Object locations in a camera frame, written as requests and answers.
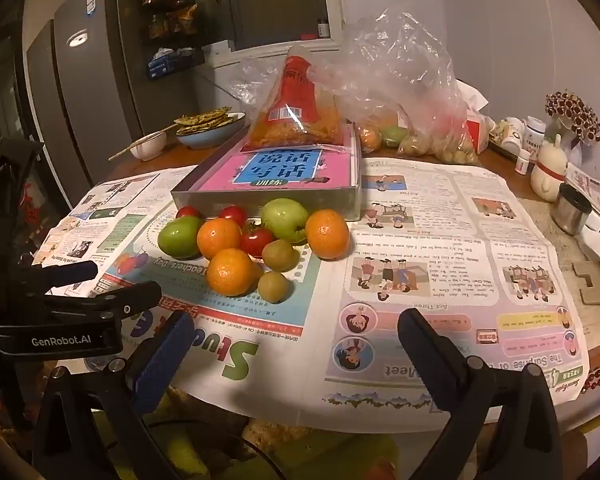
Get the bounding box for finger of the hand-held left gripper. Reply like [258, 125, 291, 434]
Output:
[10, 260, 98, 301]
[35, 281, 162, 328]

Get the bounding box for pink book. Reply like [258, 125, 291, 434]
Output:
[198, 130, 358, 192]

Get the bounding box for wooden chopsticks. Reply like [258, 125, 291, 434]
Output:
[108, 124, 181, 162]

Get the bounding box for red snack bag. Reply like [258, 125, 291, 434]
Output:
[242, 46, 343, 153]

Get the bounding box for blue tissue pack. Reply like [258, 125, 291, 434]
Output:
[146, 47, 206, 82]

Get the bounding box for rack of jars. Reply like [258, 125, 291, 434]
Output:
[140, 0, 201, 41]

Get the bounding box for pile of papers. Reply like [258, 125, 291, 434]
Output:
[565, 162, 600, 231]

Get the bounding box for beaded flower ornament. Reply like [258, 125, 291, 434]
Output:
[545, 90, 600, 148]

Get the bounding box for clear plastic bag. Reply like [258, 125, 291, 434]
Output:
[225, 7, 481, 166]

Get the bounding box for pink book box tray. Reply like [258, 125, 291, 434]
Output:
[171, 122, 365, 223]

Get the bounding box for small folded newspaper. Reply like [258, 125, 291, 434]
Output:
[32, 166, 201, 297]

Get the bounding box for stack of flatbreads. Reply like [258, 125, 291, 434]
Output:
[174, 106, 233, 136]

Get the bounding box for steel cup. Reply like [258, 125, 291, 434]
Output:
[550, 183, 593, 237]

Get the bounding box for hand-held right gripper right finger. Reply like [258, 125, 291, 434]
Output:
[397, 308, 563, 480]

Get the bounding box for clear bag of longans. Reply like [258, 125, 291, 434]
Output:
[397, 130, 481, 166]

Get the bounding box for white bowl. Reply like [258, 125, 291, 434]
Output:
[129, 130, 168, 162]

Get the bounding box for white jar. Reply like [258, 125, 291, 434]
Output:
[497, 117, 526, 148]

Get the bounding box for small green apple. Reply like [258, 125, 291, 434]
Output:
[157, 216, 206, 257]

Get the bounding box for beige woven mat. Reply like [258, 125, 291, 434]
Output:
[517, 195, 600, 361]

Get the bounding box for red and white carton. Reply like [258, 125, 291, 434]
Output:
[462, 110, 496, 155]

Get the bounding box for red paper decoration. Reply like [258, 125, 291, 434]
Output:
[22, 180, 46, 226]

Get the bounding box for cardboard piece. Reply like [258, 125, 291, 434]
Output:
[571, 260, 600, 306]

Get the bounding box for bagged green apple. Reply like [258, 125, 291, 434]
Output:
[381, 125, 410, 148]

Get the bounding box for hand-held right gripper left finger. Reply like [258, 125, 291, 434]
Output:
[32, 310, 196, 480]

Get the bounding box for large green apple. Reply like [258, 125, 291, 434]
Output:
[260, 198, 310, 245]

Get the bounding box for grey refrigerator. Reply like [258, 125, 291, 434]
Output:
[15, 0, 206, 211]

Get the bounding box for large colourful newspaper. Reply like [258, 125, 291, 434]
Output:
[102, 157, 590, 433]

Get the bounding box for white medicine bottle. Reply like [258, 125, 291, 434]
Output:
[522, 116, 547, 153]

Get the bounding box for bagged orange mandarin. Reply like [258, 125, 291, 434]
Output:
[358, 125, 383, 153]

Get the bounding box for blue bowl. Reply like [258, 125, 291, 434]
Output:
[175, 111, 247, 150]

